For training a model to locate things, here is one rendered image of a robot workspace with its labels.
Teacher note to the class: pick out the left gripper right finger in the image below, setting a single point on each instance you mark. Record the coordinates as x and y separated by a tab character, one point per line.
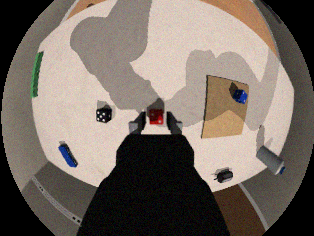
174	126

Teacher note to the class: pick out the red die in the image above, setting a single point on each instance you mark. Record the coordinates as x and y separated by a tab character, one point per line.
156	117

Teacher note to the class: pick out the black die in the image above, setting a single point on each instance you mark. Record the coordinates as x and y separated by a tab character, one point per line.
103	115

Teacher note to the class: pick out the blue die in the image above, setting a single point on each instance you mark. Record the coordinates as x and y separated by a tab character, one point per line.
240	96

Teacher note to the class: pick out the tan flat mat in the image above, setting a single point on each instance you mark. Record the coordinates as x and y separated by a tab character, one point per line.
223	116

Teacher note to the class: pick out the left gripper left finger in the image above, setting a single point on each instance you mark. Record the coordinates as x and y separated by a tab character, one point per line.
136	126

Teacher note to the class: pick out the white plastic bottle with blue cap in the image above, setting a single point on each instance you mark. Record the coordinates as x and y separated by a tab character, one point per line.
271	160

